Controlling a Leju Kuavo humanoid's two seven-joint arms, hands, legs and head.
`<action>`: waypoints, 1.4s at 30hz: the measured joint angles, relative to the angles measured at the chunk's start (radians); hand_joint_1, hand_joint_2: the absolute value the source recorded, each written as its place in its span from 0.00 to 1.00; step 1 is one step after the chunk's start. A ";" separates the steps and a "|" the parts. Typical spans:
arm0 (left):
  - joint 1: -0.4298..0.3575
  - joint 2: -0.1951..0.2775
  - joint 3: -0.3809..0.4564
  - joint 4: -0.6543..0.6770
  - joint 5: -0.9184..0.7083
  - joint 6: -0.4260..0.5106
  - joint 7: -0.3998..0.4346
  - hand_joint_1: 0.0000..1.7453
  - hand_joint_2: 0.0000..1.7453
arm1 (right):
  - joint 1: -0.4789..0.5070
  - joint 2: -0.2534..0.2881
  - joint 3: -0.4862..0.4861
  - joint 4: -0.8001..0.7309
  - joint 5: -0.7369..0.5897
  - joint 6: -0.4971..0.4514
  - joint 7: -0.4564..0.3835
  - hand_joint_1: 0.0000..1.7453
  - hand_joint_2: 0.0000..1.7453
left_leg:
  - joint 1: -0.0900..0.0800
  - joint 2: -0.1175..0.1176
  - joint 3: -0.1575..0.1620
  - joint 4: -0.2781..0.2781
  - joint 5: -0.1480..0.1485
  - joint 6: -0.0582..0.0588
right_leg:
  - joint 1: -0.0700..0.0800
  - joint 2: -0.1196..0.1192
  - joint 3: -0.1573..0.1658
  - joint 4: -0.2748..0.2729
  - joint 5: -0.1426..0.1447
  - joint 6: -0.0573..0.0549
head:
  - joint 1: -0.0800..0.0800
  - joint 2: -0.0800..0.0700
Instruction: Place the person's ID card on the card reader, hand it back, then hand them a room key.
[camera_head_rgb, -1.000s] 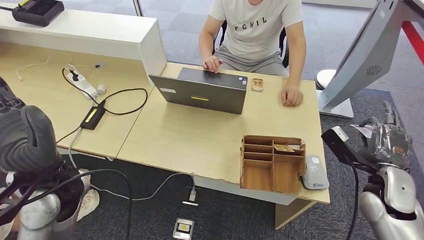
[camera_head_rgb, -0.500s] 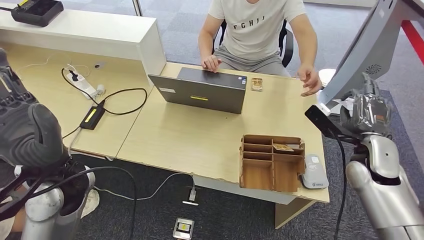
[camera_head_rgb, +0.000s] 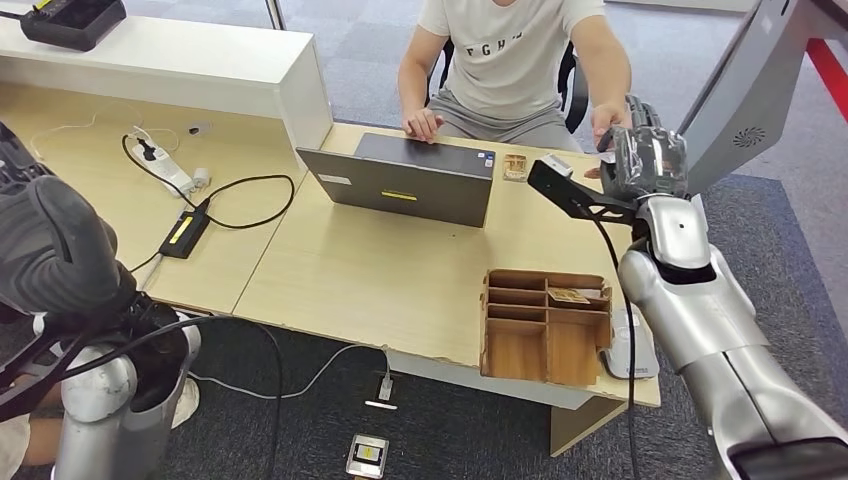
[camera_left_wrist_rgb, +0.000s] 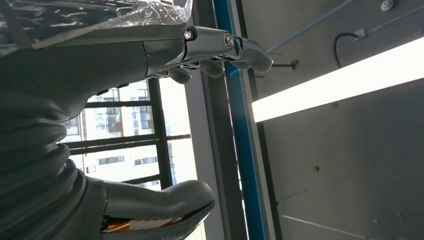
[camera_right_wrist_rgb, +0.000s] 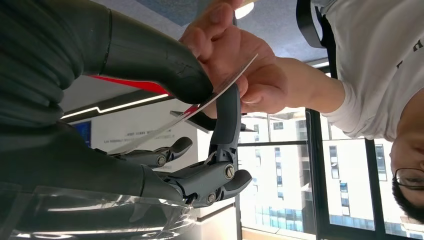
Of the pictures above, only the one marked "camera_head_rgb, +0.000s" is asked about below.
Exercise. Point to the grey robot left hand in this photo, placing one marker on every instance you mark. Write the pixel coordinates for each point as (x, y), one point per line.
(60, 258)

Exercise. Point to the person's left hand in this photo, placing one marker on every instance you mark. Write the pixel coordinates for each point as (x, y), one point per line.
(608, 118)

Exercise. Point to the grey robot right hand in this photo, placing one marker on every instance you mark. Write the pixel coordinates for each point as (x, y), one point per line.
(652, 166)

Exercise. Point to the person's right hand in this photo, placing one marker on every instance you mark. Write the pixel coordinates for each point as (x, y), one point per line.
(422, 126)

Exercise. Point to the wooden room key card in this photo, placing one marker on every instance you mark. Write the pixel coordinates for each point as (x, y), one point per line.
(568, 296)

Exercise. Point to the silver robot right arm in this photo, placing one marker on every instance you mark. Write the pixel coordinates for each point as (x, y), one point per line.
(696, 311)

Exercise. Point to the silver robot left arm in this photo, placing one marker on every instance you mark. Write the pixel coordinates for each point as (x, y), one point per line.
(99, 397)

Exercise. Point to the person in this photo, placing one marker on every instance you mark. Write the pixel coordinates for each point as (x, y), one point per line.
(33, 437)
(503, 73)

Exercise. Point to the small wooden card holder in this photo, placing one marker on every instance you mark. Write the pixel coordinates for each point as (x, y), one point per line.
(514, 168)

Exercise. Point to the white card reader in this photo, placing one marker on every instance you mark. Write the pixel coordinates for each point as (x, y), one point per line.
(646, 361)

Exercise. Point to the black office chair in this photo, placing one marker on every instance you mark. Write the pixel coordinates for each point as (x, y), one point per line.
(573, 86)

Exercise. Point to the dark grey laptop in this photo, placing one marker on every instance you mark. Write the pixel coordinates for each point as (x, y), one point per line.
(411, 182)

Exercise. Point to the grey kiosk stand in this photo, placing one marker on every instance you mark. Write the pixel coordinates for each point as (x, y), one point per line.
(748, 86)

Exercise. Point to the black power adapter yellow label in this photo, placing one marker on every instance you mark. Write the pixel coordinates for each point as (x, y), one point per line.
(184, 235)

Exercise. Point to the white power strip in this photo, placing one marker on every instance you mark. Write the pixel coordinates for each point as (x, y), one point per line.
(166, 173)

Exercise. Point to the white charger plug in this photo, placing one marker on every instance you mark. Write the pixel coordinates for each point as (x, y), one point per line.
(201, 177)

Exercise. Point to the metal pole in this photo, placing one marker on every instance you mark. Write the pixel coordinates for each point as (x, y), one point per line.
(274, 14)

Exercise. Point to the white shoe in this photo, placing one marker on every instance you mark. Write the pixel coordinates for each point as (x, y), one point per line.
(187, 403)

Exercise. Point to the red bar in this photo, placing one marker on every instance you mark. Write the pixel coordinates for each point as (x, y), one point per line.
(831, 76)

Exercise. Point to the white desk shelf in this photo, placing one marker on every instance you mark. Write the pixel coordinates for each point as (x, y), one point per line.
(166, 60)

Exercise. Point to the wooden compartment organizer box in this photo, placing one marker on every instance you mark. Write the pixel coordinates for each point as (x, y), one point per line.
(517, 351)

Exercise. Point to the black desktop device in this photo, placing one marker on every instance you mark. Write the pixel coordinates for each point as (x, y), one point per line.
(69, 23)

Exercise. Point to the white plug adapter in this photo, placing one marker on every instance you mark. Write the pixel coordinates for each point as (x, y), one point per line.
(385, 389)

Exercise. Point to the beige desk side panel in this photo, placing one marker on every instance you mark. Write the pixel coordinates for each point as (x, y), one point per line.
(576, 424)

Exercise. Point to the silver device with screen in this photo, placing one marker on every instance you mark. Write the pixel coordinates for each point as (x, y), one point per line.
(366, 457)

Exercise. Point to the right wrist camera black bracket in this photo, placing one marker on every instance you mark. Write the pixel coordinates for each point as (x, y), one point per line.
(563, 189)

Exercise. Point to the wrist camera black bracket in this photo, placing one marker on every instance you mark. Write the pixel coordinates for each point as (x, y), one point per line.
(26, 384)
(563, 189)

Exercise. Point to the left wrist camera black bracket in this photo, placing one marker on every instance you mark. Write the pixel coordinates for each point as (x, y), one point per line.
(26, 384)

